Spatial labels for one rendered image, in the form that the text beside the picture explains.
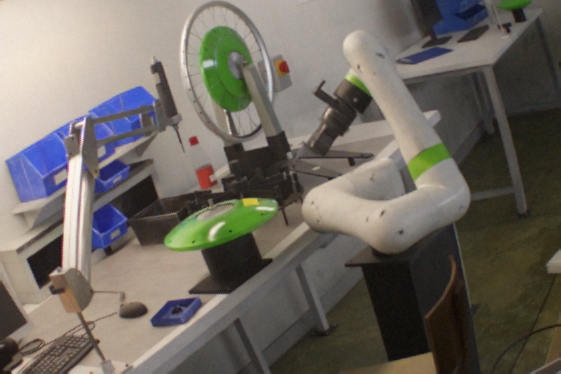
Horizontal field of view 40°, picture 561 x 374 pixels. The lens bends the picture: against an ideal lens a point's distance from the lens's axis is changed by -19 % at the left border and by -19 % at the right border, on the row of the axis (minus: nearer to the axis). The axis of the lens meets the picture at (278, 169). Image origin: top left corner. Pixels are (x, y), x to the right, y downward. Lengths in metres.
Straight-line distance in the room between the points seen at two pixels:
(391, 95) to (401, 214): 0.30
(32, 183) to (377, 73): 1.26
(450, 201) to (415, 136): 0.18
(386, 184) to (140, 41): 1.50
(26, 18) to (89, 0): 0.40
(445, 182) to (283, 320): 2.12
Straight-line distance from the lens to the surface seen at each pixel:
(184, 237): 2.27
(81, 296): 1.91
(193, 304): 2.20
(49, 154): 3.01
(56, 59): 3.21
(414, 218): 2.00
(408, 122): 2.10
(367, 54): 2.16
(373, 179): 2.39
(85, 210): 2.03
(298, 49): 4.49
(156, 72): 2.47
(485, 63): 4.39
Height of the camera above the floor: 1.64
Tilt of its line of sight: 12 degrees down
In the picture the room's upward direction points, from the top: 19 degrees counter-clockwise
